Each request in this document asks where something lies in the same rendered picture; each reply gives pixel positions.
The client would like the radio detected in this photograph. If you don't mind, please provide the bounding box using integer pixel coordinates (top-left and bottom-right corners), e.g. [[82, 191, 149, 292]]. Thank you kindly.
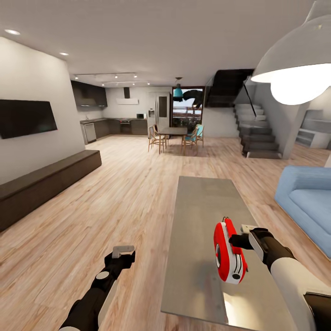
[[213, 217, 248, 285]]

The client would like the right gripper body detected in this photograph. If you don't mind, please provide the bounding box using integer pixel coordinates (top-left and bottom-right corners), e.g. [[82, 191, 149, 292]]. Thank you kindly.
[[232, 234, 251, 250]]

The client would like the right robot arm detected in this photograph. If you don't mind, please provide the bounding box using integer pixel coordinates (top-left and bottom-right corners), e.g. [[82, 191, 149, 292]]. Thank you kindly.
[[228, 224, 331, 331]]

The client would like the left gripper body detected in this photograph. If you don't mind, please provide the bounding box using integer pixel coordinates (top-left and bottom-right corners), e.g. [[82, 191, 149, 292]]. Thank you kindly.
[[105, 254, 131, 273]]

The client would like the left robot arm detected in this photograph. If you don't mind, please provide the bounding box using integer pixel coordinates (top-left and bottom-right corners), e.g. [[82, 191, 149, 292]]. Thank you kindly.
[[59, 245, 136, 331]]

